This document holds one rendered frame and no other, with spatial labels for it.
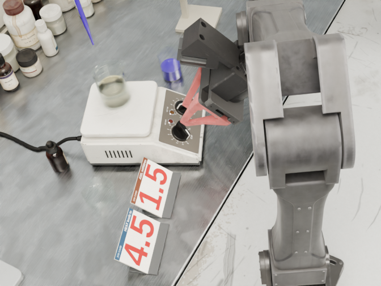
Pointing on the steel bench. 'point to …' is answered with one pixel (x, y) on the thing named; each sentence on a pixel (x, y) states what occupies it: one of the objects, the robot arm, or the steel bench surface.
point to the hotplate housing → (140, 145)
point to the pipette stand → (213, 12)
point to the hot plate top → (147, 95)
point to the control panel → (165, 134)
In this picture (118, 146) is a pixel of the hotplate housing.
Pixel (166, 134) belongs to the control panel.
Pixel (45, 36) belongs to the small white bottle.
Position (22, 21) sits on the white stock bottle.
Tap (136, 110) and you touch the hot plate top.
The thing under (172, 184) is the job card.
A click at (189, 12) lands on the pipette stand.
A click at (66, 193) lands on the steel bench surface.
